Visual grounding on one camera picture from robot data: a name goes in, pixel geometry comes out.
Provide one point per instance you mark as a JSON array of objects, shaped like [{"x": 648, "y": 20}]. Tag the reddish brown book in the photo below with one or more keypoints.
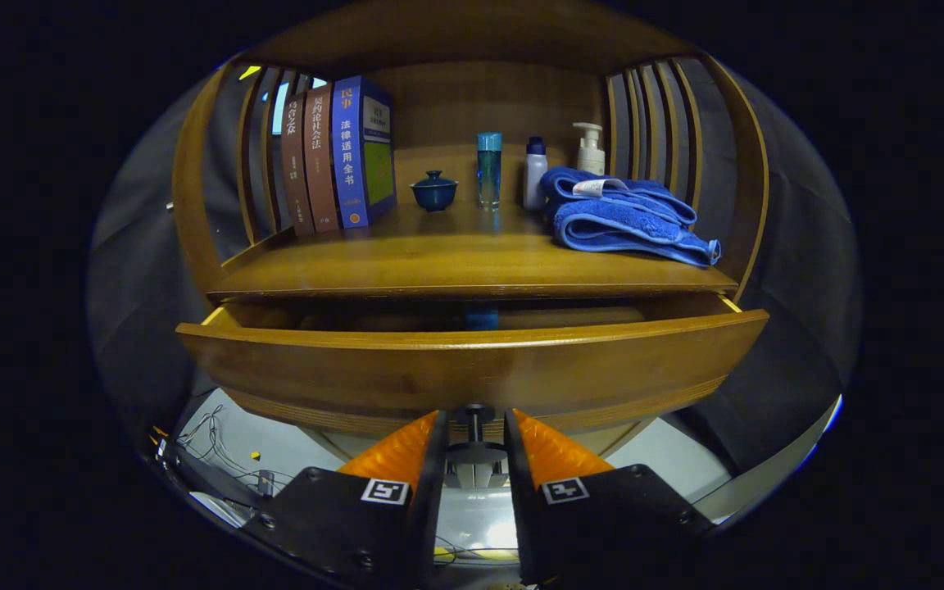
[{"x": 320, "y": 156}]

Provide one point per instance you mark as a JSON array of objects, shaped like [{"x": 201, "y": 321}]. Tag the blue folded towel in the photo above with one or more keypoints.
[{"x": 619, "y": 225}]

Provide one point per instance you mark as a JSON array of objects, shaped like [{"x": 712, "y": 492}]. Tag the wooden countertop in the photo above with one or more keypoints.
[{"x": 439, "y": 254}]

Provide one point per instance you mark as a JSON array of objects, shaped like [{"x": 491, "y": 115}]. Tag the dark brown book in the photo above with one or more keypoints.
[{"x": 296, "y": 164}]

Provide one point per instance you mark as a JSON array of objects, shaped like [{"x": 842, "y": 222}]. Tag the white pump bottle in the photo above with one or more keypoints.
[{"x": 591, "y": 156}]

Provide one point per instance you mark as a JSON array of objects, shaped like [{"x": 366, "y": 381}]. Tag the white bottle with blue cap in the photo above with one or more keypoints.
[{"x": 534, "y": 176}]

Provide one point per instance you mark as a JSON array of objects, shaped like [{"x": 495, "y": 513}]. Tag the teal glass bottle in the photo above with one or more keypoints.
[{"x": 488, "y": 172}]

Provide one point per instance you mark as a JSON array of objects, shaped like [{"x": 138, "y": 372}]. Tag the black drawer knob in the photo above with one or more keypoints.
[{"x": 476, "y": 451}]

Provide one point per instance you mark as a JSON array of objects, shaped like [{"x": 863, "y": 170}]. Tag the wooden cabinet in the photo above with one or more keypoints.
[{"x": 472, "y": 106}]

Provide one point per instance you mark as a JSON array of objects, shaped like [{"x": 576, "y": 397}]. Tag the blue and white tube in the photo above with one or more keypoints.
[{"x": 482, "y": 319}]

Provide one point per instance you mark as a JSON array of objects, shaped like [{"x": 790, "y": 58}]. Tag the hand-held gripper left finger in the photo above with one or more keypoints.
[{"x": 357, "y": 524}]

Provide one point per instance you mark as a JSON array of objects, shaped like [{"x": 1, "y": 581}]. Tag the blue lidded teacup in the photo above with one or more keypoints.
[{"x": 434, "y": 194}]

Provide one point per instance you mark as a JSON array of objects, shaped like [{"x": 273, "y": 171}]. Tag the blue book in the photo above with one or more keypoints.
[{"x": 351, "y": 156}]

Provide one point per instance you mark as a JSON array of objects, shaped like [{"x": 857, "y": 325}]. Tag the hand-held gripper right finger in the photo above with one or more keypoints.
[{"x": 595, "y": 524}]

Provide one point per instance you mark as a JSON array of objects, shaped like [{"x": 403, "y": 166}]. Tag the wooden drawer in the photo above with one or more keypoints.
[{"x": 472, "y": 369}]

